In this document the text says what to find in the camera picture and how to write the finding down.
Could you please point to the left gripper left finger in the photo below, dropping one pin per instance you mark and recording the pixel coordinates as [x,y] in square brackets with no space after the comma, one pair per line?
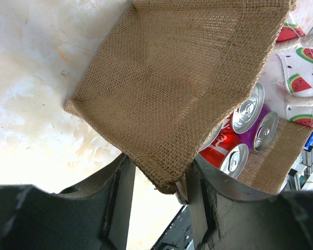
[91,214]

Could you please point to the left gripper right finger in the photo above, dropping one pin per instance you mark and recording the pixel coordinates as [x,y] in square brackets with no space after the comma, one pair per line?
[227,214]

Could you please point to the red cola can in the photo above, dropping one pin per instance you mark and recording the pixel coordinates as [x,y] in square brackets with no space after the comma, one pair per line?
[227,153]
[246,114]
[224,127]

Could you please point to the purple soda can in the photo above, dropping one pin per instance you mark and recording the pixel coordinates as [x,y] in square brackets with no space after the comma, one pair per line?
[261,133]

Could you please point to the watermelon print canvas bag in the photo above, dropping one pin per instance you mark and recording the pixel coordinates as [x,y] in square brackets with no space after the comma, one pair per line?
[171,72]

